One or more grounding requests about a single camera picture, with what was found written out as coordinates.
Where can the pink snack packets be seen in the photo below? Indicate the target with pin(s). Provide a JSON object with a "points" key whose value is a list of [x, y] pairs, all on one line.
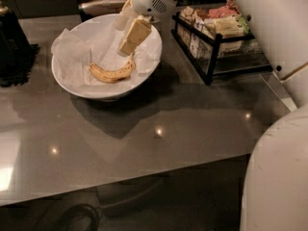
{"points": [[221, 12]]}

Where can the yellow spotted banana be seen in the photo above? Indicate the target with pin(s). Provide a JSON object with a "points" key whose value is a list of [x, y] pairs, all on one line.
{"points": [[112, 76]]}

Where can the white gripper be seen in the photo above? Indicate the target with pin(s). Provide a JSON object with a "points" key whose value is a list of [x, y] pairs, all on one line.
{"points": [[148, 0]]}

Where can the green snack packets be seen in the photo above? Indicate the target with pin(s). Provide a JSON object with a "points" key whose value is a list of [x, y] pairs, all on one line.
{"points": [[244, 24]]}

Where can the cream snack packets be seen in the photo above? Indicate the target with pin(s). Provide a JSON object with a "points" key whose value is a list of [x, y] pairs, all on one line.
{"points": [[228, 27]]}

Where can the black woven mat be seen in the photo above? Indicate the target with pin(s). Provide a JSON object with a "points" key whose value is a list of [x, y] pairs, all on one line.
{"points": [[19, 74]]}

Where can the black coffee machine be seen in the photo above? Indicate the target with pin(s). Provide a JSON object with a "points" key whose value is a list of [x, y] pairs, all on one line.
{"points": [[14, 46]]}

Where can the black wire snack rack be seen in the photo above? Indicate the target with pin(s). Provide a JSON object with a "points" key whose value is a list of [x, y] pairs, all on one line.
{"points": [[212, 55]]}

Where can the white ceramic bowl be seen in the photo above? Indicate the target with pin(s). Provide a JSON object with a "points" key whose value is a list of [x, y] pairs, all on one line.
{"points": [[96, 90]]}

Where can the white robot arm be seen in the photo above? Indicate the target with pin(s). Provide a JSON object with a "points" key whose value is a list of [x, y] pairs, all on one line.
{"points": [[276, 181]]}

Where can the white paper liner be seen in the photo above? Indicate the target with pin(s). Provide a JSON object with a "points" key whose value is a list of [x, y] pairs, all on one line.
{"points": [[77, 58]]}

